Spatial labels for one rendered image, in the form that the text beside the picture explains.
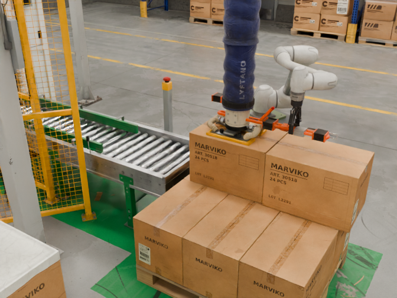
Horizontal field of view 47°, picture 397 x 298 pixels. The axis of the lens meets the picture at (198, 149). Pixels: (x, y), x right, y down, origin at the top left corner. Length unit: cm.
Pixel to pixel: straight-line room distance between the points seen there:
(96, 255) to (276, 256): 151
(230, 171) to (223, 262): 71
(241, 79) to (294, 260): 118
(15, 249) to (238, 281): 131
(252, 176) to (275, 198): 21
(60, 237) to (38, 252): 180
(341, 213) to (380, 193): 168
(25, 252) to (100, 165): 178
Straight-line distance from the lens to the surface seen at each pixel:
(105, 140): 420
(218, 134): 319
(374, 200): 452
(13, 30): 305
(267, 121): 312
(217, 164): 324
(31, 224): 357
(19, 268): 209
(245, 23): 293
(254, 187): 317
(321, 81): 295
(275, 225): 303
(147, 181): 352
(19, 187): 338
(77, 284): 348
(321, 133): 299
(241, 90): 306
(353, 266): 369
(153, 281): 334
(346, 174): 288
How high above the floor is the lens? 231
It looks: 27 degrees down
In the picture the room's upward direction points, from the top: straight up
